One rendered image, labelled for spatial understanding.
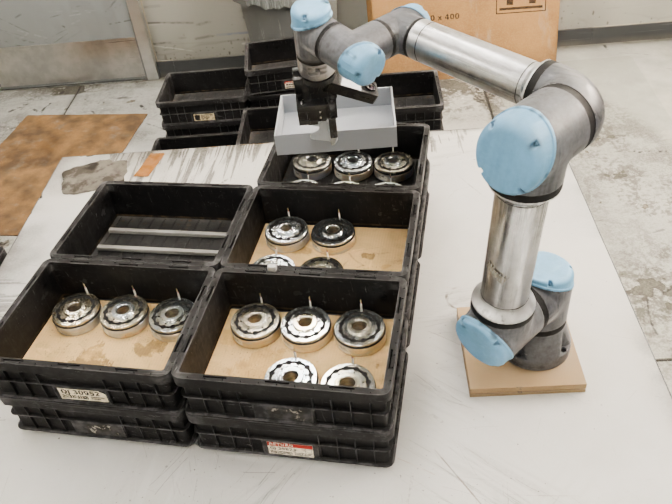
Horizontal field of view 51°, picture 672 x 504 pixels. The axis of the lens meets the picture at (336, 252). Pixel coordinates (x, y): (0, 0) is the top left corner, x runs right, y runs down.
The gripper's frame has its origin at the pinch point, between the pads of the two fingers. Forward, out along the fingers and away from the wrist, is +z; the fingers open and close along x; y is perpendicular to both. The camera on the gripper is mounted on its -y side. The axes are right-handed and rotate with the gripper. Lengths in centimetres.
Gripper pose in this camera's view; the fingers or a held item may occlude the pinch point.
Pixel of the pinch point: (335, 137)
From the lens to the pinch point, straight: 158.7
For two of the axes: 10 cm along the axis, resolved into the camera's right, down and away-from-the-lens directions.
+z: 0.7, 5.4, 8.4
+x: 0.7, 8.3, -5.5
